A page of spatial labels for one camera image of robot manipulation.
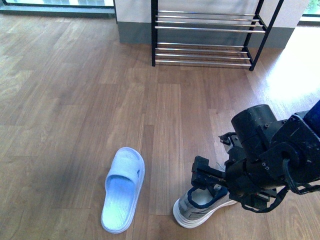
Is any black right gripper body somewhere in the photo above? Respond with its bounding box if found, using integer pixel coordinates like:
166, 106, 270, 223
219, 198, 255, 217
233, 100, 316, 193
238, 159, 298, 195
219, 132, 288, 213

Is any black metal shoe rack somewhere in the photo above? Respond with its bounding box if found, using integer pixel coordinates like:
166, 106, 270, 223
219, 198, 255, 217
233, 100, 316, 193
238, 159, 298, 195
151, 0, 284, 71

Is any grey sneaker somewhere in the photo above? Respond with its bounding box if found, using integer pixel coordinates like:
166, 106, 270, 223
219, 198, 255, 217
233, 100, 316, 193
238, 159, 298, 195
172, 161, 238, 229

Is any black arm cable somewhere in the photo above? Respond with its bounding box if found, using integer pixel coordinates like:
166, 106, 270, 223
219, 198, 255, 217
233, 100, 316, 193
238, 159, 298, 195
239, 157, 320, 214

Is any light blue slipper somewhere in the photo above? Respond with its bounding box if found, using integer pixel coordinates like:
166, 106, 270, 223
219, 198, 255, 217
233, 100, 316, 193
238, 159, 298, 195
101, 147, 146, 234

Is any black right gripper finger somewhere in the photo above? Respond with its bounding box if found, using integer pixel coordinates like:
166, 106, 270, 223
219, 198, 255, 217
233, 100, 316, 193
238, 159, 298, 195
191, 155, 226, 178
191, 178, 228, 190

